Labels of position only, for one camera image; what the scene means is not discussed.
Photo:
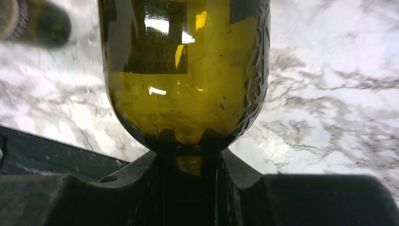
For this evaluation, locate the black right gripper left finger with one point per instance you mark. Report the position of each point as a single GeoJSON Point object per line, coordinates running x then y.
{"type": "Point", "coordinates": [129, 197]}

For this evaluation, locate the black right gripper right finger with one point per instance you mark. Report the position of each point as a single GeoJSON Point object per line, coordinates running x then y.
{"type": "Point", "coordinates": [246, 197]}

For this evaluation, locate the green wine bottle silver neck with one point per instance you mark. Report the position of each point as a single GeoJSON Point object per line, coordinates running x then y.
{"type": "Point", "coordinates": [34, 22]}

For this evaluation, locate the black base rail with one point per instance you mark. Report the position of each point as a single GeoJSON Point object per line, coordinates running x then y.
{"type": "Point", "coordinates": [25, 153]}

